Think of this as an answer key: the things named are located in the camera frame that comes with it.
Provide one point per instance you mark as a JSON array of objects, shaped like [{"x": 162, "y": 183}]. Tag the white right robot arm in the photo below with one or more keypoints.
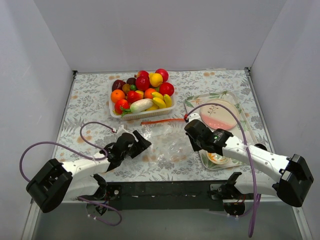
[{"x": 288, "y": 178}]

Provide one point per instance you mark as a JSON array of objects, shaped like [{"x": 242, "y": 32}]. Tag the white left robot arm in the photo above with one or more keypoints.
[{"x": 60, "y": 181}]

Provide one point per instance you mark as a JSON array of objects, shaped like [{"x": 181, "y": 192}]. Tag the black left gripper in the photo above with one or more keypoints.
[{"x": 133, "y": 146}]

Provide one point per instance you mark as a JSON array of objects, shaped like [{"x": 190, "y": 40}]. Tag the white plastic fruit basket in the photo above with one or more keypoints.
[{"x": 143, "y": 114}]

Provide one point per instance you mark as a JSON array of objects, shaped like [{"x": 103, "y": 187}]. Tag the white toy radish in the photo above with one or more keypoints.
[{"x": 138, "y": 106}]

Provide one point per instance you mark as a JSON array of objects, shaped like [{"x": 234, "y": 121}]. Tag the red yellow toy mango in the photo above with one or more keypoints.
[{"x": 133, "y": 96}]

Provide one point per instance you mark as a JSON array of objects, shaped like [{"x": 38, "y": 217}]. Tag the red toy pomegranate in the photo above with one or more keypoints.
[{"x": 142, "y": 83}]

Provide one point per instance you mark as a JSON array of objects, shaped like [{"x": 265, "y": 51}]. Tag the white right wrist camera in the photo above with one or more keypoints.
[{"x": 193, "y": 116}]

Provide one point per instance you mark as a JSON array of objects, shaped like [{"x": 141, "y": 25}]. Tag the brown yellow toy fruit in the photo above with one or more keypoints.
[{"x": 126, "y": 88}]

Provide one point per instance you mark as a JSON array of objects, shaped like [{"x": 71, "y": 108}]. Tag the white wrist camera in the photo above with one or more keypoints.
[
  {"x": 121, "y": 129},
  {"x": 193, "y": 116}
]

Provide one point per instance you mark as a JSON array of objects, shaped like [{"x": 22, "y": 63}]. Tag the orange toy orange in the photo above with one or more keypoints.
[{"x": 117, "y": 95}]

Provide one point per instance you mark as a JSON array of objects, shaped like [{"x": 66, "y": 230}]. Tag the red toy apple back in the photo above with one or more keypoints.
[{"x": 142, "y": 73}]

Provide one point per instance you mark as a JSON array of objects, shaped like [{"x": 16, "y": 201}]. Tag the red toy apple right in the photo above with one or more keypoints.
[{"x": 166, "y": 88}]

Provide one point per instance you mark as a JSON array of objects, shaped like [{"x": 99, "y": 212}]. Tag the small floral bowl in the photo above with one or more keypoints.
[{"x": 217, "y": 159}]

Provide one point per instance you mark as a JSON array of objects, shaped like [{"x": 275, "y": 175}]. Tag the yellow toy banana bunch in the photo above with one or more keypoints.
[{"x": 160, "y": 101}]

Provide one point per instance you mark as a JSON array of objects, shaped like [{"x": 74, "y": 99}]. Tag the red toy apple top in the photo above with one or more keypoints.
[{"x": 163, "y": 73}]

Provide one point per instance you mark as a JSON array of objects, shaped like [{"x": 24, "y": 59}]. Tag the dark red toy apple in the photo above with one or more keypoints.
[{"x": 118, "y": 84}]

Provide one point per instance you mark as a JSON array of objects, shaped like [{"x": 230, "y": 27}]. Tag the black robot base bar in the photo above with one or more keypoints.
[{"x": 212, "y": 195}]

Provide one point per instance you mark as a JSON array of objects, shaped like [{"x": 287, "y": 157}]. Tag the floral rectangular tray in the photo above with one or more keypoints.
[{"x": 193, "y": 101}]

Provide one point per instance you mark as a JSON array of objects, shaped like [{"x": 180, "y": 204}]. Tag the small orange toy tangerine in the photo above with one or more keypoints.
[{"x": 148, "y": 93}]

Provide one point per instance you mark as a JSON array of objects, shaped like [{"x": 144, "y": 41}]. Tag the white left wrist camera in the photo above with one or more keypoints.
[{"x": 121, "y": 129}]

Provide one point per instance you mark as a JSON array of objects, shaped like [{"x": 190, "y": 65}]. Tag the clear zip top bag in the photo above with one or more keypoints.
[{"x": 169, "y": 142}]

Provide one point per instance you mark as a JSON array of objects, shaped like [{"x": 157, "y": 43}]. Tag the dark purple toy plum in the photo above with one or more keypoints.
[{"x": 131, "y": 81}]

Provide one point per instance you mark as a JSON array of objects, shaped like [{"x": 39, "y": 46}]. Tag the small green toy lime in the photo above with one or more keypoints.
[{"x": 133, "y": 87}]

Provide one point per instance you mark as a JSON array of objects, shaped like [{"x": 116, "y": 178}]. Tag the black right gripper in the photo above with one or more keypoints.
[{"x": 194, "y": 135}]

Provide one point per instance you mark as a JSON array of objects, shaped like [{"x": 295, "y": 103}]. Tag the pink and cream plate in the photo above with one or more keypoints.
[{"x": 217, "y": 117}]

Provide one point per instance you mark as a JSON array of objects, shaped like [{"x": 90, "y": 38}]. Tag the yellow toy peach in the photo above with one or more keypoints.
[{"x": 155, "y": 79}]

